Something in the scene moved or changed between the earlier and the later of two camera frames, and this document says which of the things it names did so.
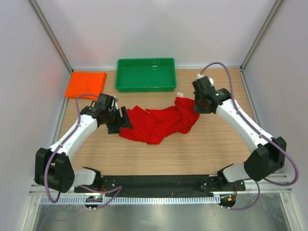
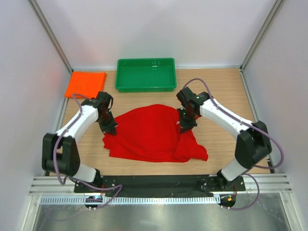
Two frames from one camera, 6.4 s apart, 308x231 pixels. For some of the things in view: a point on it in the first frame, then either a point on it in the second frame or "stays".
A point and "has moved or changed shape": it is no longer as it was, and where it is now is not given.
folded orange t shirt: (85, 83) stays
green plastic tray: (145, 75) stays
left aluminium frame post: (50, 34) stays
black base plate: (164, 186) stays
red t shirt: (151, 126) has moved or changed shape
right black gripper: (197, 109) -> (184, 126)
